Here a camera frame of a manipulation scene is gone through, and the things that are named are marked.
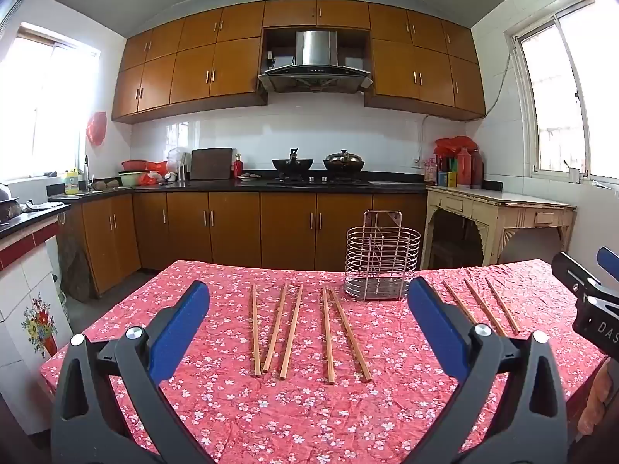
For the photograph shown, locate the red plastic bag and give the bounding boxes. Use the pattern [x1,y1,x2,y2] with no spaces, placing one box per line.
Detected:
[86,111,108,146]
[434,136,477,155]
[138,160,168,185]

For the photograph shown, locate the black kitchen countertop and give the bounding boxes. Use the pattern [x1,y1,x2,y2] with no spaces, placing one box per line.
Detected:
[48,169,429,204]

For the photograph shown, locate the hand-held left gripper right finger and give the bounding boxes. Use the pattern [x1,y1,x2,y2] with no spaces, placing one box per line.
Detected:
[407,278,568,464]

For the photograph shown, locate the red floral tablecloth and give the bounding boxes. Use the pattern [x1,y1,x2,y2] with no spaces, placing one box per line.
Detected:
[39,258,612,464]

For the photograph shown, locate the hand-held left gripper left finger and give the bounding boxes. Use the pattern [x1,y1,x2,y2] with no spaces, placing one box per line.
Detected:
[51,280,211,464]

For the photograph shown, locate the person's right hand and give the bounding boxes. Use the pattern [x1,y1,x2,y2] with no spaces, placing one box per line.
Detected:
[577,358,619,438]

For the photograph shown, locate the bright glass window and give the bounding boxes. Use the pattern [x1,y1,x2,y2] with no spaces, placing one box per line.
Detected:
[0,22,102,182]

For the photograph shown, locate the dark pot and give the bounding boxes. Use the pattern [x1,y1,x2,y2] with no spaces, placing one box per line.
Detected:
[0,184,22,220]

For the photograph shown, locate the wooden base cabinets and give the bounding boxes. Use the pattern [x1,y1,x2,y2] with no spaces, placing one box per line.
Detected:
[80,191,429,295]

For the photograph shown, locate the black gas stove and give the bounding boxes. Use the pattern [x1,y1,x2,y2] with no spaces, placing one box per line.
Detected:
[266,176,371,187]

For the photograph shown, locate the pan with metal lid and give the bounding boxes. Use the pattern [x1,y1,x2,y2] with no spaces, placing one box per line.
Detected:
[323,150,367,175]

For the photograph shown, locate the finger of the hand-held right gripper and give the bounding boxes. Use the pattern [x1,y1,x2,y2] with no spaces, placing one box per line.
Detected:
[551,251,603,298]
[596,246,619,274]

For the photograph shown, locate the steel range hood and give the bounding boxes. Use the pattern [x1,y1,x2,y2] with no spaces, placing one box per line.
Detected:
[258,30,374,94]

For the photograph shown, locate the tiled counter with flower decal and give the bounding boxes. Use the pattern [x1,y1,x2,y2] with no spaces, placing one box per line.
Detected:
[0,203,73,436]

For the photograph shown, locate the thin wall cable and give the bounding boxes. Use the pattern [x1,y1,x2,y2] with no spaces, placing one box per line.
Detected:
[420,51,513,165]

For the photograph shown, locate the dark cutting board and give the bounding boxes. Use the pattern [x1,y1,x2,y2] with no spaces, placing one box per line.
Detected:
[190,147,234,181]

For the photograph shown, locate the black wok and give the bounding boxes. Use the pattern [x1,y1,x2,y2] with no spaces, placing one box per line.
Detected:
[272,149,315,177]

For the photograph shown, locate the yellow seasoning box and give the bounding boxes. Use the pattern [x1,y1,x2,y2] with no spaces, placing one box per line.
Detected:
[438,157,458,188]

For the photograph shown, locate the metal wire chopstick holder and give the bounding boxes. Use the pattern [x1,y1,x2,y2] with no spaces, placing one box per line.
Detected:
[344,210,421,301]

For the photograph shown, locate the cream wooden side table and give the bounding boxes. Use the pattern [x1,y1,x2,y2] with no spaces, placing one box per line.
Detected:
[420,186,578,271]

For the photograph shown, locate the white-framed sliding window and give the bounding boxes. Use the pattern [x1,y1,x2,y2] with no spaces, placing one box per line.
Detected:
[503,0,619,179]

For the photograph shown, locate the wooden wall cabinets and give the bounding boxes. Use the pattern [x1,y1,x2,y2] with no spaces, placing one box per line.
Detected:
[111,0,487,124]

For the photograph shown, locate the white bucket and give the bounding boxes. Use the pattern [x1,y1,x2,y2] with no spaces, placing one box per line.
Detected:
[51,273,72,324]

